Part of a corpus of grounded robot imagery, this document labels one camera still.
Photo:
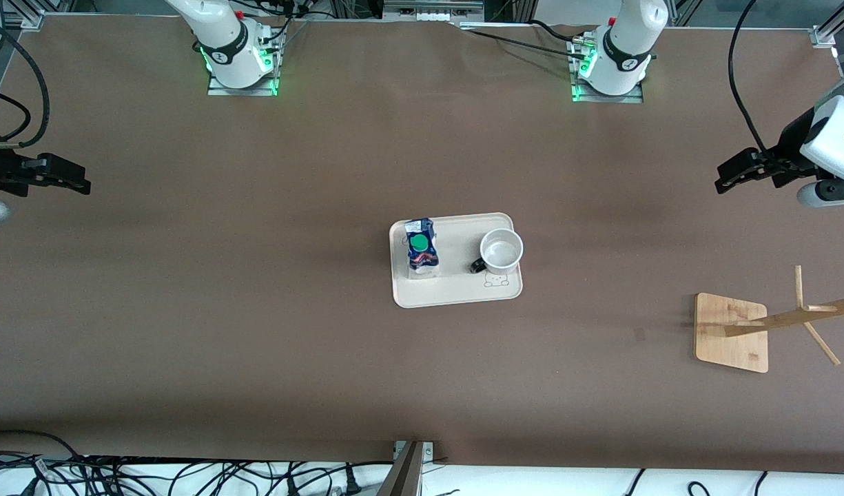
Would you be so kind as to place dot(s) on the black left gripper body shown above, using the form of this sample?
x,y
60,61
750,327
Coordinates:
x,y
791,147

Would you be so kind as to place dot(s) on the blue milk carton green cap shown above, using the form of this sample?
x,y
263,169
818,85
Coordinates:
x,y
422,251

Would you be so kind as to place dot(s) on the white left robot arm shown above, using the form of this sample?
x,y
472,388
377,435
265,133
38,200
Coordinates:
x,y
621,69

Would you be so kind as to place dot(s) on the cream rabbit print tray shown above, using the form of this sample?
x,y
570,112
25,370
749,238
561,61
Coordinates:
x,y
456,286

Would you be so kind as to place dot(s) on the wooden mug stand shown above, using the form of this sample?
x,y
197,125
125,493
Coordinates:
x,y
732,331

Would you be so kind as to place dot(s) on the white power strip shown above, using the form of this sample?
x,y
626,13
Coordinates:
x,y
432,10

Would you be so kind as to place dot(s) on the grey metal bar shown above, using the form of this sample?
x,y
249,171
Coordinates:
x,y
402,475

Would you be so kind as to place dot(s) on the aluminium frame profile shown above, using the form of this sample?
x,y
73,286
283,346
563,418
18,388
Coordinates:
x,y
831,31
22,21

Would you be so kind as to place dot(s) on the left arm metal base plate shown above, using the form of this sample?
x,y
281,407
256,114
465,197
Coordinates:
x,y
608,98

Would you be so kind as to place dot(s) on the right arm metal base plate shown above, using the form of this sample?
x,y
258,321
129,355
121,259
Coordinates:
x,y
242,91

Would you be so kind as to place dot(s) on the metal corner bracket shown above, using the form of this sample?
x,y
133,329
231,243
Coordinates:
x,y
428,451

